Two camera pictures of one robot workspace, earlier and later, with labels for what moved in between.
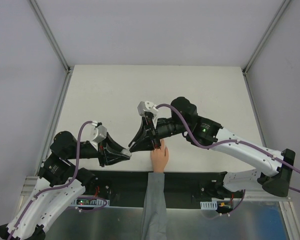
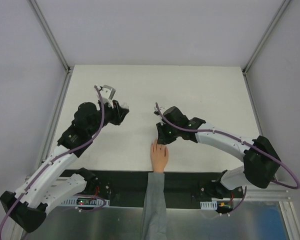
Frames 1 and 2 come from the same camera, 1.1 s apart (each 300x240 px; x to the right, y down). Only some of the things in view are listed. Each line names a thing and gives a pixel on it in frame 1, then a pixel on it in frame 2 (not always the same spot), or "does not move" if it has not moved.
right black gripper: [153, 132] -> [161, 134]
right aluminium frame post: [281, 9] does not move
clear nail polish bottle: [126, 152] -> [125, 105]
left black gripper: [101, 152] -> [117, 113]
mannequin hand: [159, 157] does not move
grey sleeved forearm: [154, 219] does not move
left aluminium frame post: [51, 37] does not move
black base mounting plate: [124, 188] does not move
